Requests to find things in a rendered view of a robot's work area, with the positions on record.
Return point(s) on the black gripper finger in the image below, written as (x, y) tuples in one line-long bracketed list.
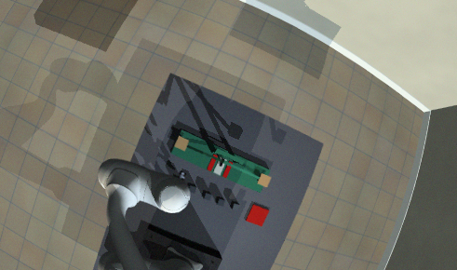
[(182, 174)]

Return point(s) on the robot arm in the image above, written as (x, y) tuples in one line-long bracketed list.
[(127, 183)]

